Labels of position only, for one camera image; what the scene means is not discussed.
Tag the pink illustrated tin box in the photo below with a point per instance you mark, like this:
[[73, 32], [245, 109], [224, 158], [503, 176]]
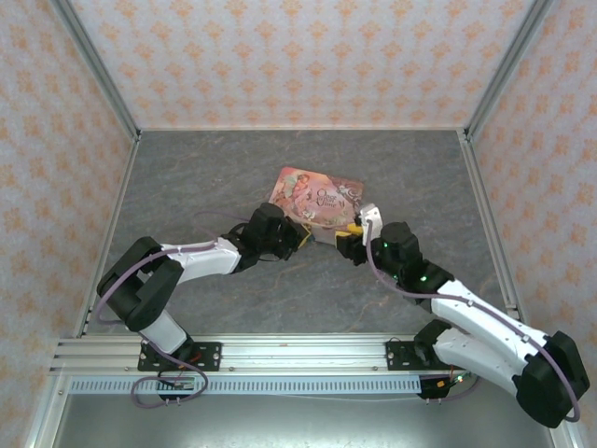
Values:
[[317, 198]]

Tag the aluminium table side rail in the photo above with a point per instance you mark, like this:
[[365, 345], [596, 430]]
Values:
[[119, 200], [480, 200]]

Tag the aluminium frame post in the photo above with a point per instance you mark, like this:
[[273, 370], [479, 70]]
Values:
[[98, 70], [508, 70]]

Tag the grey metal panel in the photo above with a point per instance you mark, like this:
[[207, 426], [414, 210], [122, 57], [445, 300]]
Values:
[[298, 422]]

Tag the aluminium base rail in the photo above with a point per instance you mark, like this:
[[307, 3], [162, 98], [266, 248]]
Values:
[[303, 354]]

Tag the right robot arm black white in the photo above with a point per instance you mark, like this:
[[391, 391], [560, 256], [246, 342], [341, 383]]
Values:
[[494, 326]]

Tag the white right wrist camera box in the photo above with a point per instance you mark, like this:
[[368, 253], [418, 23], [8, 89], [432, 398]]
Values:
[[370, 217]]

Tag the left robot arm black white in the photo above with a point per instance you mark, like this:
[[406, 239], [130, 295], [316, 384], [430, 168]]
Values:
[[154, 280]]

